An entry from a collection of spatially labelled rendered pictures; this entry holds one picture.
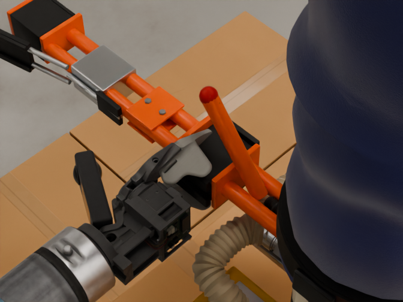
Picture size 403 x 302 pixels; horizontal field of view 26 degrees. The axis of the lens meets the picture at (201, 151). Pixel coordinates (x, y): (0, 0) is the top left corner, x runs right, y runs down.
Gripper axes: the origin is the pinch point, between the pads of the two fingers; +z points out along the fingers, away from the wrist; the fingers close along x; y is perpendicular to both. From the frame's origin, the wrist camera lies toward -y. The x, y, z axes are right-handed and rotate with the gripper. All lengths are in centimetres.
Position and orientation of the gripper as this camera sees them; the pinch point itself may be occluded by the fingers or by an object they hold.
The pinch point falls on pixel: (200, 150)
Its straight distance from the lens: 113.4
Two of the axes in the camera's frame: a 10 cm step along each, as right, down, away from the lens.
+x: 0.0, -6.2, -7.9
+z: 7.0, -5.6, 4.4
